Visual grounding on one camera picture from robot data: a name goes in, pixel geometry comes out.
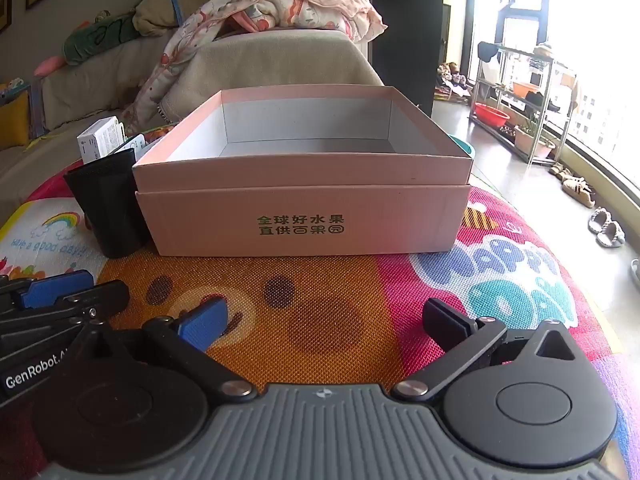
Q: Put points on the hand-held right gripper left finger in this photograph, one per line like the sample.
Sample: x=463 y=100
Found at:
x=202 y=325

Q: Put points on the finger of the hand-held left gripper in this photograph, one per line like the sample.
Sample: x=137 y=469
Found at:
x=55 y=287
x=105 y=295

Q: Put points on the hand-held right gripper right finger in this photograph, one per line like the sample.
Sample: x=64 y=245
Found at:
x=442 y=322

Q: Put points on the black plastic cup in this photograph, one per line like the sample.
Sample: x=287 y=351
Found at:
x=110 y=200

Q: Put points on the white device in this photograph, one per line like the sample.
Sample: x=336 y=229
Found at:
x=136 y=145

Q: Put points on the small white carton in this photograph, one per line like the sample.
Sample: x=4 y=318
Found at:
x=97 y=137

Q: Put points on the pink cardboard box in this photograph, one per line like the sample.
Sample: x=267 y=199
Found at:
x=300 y=200

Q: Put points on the colourful cartoon play mat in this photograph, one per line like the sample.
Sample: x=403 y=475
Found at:
x=325 y=285

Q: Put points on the yellow cushion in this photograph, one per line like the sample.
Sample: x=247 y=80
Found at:
x=12 y=120

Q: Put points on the teal plastic container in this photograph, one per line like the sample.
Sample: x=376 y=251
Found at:
x=462 y=146

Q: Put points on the pair of grey slippers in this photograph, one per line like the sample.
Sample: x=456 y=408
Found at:
x=606 y=227

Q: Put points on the pair of beige sandals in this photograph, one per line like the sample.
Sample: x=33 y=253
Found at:
x=579 y=191

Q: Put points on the potted green plant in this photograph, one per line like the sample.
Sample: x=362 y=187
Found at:
x=535 y=142

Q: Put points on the red plastic basin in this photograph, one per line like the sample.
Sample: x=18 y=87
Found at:
x=492 y=115

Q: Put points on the pile of shoes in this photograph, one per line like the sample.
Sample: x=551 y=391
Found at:
x=452 y=80

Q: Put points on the green plush toy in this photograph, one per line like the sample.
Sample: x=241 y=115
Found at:
x=100 y=35

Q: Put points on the black cloth on rack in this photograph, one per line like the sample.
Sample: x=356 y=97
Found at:
x=487 y=51

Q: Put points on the beige covered sofa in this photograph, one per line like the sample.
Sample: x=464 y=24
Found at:
x=280 y=60

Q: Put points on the metal shelf rack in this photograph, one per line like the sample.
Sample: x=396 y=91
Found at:
x=520 y=51

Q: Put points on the narrow framed picture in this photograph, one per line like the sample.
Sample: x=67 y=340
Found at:
x=5 y=5

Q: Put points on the beige hat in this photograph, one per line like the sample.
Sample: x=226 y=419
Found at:
x=544 y=51

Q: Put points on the pink printed blanket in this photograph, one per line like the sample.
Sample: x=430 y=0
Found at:
x=280 y=5

